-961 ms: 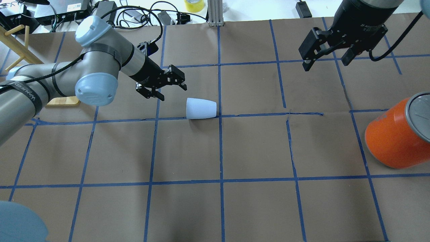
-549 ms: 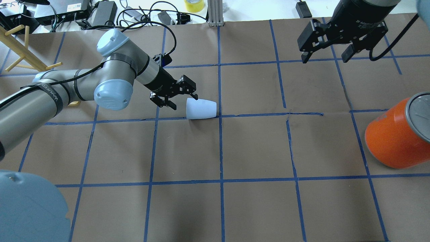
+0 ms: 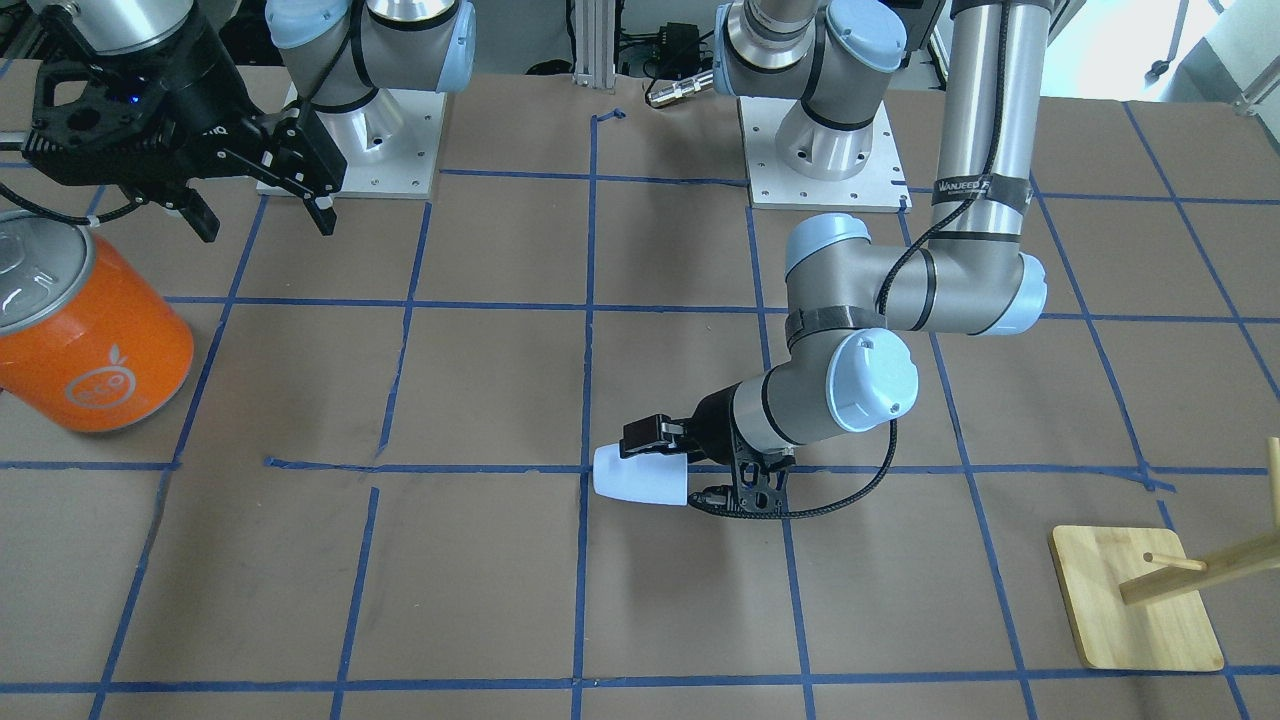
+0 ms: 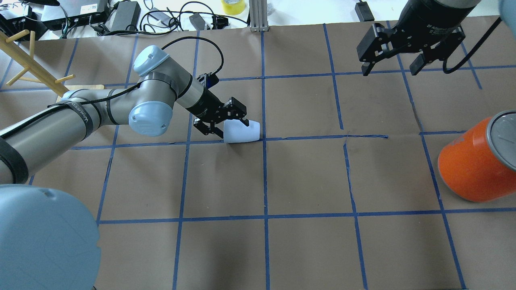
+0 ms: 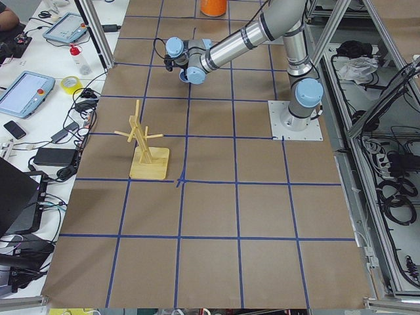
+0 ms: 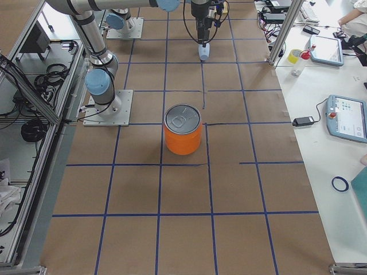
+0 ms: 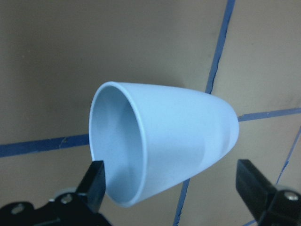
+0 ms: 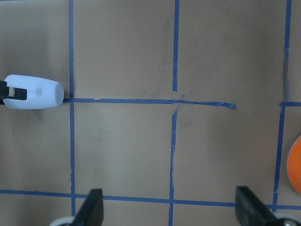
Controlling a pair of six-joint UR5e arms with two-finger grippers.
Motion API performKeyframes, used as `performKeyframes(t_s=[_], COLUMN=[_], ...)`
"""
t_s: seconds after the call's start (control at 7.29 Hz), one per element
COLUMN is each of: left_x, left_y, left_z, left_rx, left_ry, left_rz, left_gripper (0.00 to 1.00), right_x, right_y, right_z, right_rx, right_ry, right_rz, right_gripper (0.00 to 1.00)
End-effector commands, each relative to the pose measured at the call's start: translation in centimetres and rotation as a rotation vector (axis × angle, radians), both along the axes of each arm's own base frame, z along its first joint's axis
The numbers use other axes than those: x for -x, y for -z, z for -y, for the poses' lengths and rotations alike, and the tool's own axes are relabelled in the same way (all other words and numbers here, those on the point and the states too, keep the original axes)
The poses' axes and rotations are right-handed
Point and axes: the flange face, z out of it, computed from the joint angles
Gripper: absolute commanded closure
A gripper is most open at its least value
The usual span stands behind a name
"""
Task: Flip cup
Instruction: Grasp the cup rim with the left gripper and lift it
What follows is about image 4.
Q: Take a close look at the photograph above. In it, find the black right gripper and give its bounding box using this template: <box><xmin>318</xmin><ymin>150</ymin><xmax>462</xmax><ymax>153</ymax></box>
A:
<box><xmin>356</xmin><ymin>23</ymin><xmax>466</xmax><ymax>77</ymax></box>

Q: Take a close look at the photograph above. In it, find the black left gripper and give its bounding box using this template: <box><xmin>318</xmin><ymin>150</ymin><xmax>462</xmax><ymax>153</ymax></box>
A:
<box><xmin>192</xmin><ymin>93</ymin><xmax>250</xmax><ymax>139</ymax></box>

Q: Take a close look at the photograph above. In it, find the light blue plastic cup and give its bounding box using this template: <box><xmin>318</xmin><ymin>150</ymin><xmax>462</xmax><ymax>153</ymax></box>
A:
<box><xmin>223</xmin><ymin>120</ymin><xmax>260</xmax><ymax>143</ymax></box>

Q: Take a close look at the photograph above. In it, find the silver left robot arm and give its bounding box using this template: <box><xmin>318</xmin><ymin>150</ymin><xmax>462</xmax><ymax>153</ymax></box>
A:
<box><xmin>0</xmin><ymin>45</ymin><xmax>260</xmax><ymax>290</ymax></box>

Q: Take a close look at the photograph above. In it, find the black power adapter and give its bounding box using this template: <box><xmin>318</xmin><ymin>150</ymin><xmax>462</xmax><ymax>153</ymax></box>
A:
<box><xmin>354</xmin><ymin>0</ymin><xmax>375</xmax><ymax>22</ymax></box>

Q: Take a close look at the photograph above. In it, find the yellow tape roll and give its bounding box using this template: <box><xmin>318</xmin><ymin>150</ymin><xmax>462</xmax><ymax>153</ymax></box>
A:
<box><xmin>221</xmin><ymin>0</ymin><xmax>246</xmax><ymax>15</ymax></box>

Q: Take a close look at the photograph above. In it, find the large orange can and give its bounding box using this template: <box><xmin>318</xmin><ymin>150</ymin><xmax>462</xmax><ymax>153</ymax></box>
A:
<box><xmin>437</xmin><ymin>110</ymin><xmax>516</xmax><ymax>203</ymax></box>

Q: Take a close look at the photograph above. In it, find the black power brick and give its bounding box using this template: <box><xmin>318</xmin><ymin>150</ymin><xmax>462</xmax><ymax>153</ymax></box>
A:
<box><xmin>109</xmin><ymin>0</ymin><xmax>141</xmax><ymax>31</ymax></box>

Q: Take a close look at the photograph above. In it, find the wooden mug tree stand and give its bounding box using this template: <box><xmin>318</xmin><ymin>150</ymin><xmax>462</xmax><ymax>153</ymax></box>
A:
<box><xmin>0</xmin><ymin>29</ymin><xmax>105</xmax><ymax>102</ymax></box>

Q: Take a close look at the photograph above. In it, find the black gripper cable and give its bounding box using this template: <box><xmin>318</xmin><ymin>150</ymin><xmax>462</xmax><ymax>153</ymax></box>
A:
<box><xmin>161</xmin><ymin>36</ymin><xmax>225</xmax><ymax>85</ymax></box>

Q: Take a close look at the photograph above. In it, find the aluminium frame post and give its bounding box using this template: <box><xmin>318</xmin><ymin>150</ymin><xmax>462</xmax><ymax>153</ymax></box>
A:
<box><xmin>249</xmin><ymin>0</ymin><xmax>269</xmax><ymax>32</ymax></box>

